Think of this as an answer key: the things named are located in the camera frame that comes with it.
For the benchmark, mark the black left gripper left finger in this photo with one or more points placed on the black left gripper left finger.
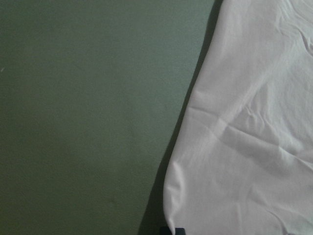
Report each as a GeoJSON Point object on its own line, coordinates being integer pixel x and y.
{"type": "Point", "coordinates": [164, 230]}

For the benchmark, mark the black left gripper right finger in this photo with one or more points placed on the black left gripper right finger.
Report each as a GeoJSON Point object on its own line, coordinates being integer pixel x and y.
{"type": "Point", "coordinates": [179, 231]}

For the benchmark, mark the pink Snoopy t-shirt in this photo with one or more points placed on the pink Snoopy t-shirt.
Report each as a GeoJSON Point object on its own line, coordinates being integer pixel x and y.
{"type": "Point", "coordinates": [243, 160]}

